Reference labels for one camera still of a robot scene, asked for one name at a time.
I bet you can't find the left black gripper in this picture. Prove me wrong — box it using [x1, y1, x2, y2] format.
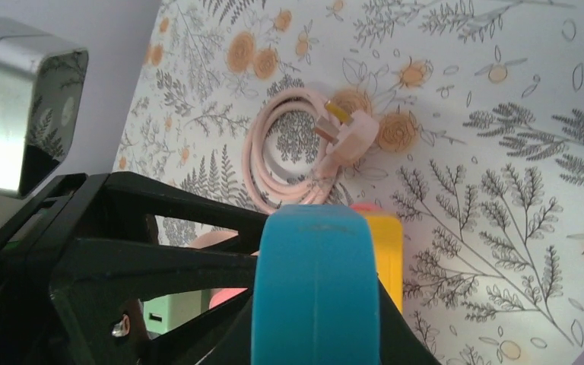
[0, 173, 256, 364]

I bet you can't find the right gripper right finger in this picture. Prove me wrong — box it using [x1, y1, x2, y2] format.
[378, 281, 440, 365]

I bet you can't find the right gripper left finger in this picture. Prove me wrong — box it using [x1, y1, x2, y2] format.
[145, 289, 252, 364]

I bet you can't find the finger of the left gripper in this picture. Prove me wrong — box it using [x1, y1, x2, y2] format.
[35, 172, 266, 252]

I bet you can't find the cyan cube socket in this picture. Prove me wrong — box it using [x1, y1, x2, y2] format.
[251, 205, 380, 364]

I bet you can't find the yellow cube socket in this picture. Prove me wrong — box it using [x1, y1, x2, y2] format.
[351, 204, 404, 312]

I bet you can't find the pink triangular power strip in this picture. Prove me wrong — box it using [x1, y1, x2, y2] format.
[208, 288, 246, 309]

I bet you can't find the small green plug adapter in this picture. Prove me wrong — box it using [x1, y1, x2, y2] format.
[143, 290, 211, 335]

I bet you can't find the pink coiled cable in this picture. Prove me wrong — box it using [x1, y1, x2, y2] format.
[243, 87, 381, 215]

